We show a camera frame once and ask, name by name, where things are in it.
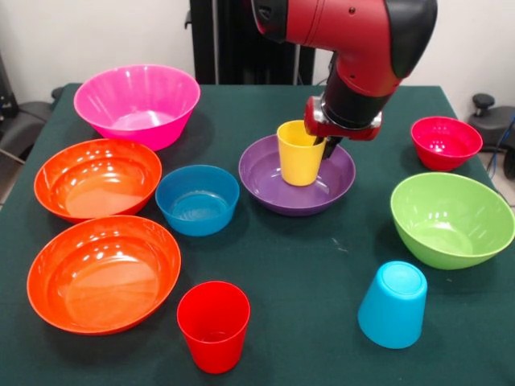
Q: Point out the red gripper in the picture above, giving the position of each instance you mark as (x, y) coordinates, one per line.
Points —
(350, 133)

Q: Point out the yellow cup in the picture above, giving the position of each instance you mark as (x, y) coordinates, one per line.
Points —
(299, 165)

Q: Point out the purple bowl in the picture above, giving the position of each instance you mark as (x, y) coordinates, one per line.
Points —
(265, 189)

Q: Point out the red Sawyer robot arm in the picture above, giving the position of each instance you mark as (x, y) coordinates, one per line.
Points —
(362, 40)

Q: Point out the small crimson bowl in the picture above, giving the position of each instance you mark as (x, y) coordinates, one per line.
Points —
(446, 144)

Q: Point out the blue bowl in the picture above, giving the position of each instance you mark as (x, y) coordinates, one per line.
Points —
(197, 199)

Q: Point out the green bowl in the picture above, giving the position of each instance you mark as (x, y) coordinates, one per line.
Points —
(450, 221)

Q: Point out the black caster leg with knob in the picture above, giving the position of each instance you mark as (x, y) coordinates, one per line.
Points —
(493, 120)
(24, 120)

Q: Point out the light blue cup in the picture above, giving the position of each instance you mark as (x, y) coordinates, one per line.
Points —
(392, 305)

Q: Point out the dark green tablecloth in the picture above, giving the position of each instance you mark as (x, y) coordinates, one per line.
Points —
(314, 321)

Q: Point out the large pink bowl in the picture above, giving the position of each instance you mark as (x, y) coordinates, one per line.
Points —
(137, 100)

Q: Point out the red cup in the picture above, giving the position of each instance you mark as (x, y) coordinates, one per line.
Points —
(213, 325)

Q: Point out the orange bowl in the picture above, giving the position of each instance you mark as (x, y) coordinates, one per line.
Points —
(104, 274)
(97, 180)

